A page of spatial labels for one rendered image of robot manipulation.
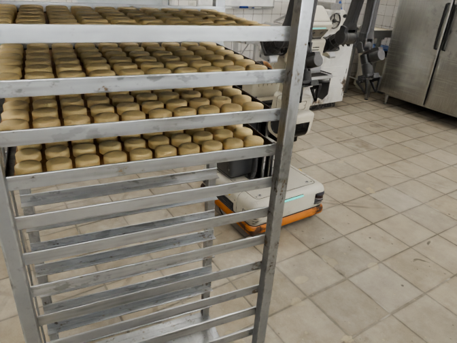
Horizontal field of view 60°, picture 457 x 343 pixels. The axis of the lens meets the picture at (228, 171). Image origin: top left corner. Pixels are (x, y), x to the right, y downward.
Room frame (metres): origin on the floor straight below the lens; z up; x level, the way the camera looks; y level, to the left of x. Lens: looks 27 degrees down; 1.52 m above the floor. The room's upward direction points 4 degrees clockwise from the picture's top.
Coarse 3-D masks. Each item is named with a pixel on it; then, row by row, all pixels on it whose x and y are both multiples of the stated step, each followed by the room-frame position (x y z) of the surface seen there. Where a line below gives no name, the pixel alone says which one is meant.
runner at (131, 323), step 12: (252, 288) 0.88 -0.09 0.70; (204, 300) 0.81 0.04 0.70; (216, 300) 0.83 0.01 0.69; (228, 300) 0.85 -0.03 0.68; (156, 312) 0.76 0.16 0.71; (168, 312) 0.77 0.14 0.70; (180, 312) 0.78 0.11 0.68; (120, 324) 0.72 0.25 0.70; (132, 324) 0.73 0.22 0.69; (144, 324) 0.74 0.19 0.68; (72, 336) 0.67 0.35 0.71; (84, 336) 0.68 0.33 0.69; (96, 336) 0.69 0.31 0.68
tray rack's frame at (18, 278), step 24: (0, 168) 0.61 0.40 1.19; (0, 192) 0.61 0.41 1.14; (24, 192) 1.01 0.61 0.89; (0, 216) 0.60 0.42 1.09; (0, 240) 0.60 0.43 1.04; (24, 264) 0.63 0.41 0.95; (24, 288) 0.61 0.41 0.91; (24, 312) 0.60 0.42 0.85; (24, 336) 0.60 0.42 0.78; (120, 336) 1.13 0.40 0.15; (144, 336) 1.14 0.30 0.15; (192, 336) 1.16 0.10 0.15; (216, 336) 1.17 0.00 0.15
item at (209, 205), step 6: (216, 0) 1.27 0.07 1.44; (222, 0) 1.28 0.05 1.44; (216, 6) 1.27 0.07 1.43; (222, 6) 1.28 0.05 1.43; (210, 180) 1.27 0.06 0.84; (210, 204) 1.27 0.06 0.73; (210, 228) 1.27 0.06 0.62; (210, 240) 1.28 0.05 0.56; (204, 246) 1.28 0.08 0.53; (204, 264) 1.27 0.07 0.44; (210, 264) 1.28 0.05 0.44; (204, 294) 1.27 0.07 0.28; (204, 312) 1.27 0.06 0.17
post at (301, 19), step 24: (312, 0) 0.87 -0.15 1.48; (288, 48) 0.88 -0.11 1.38; (288, 72) 0.87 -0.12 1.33; (288, 96) 0.86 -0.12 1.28; (288, 120) 0.86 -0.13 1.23; (288, 144) 0.87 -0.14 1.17; (288, 168) 0.87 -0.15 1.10; (264, 264) 0.87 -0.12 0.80; (264, 288) 0.86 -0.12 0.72; (264, 312) 0.87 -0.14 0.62; (264, 336) 0.87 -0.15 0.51
